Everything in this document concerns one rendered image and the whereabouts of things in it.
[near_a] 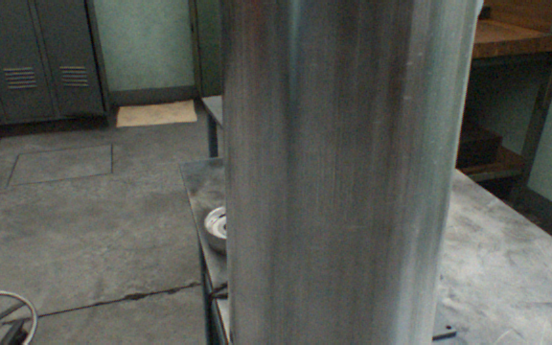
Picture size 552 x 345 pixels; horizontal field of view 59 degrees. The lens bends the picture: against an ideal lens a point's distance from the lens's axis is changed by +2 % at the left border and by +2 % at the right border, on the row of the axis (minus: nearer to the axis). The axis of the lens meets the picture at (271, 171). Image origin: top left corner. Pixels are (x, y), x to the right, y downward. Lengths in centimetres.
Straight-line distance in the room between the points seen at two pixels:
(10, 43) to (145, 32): 95
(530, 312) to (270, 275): 67
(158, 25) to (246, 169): 375
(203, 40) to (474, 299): 305
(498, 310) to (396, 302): 63
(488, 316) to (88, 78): 296
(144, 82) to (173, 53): 33
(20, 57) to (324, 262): 336
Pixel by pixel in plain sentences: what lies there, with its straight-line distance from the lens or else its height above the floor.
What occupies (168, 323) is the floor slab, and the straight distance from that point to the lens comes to 188.
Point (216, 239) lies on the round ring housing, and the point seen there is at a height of 83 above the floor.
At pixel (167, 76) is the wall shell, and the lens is 399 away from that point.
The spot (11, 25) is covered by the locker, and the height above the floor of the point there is 72.
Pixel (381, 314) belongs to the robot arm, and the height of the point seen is 119.
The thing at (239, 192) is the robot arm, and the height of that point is 122.
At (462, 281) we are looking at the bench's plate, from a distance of 83.
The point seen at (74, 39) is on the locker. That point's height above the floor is 63.
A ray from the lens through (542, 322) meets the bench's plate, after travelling 81.
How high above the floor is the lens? 130
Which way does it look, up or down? 28 degrees down
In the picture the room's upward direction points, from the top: straight up
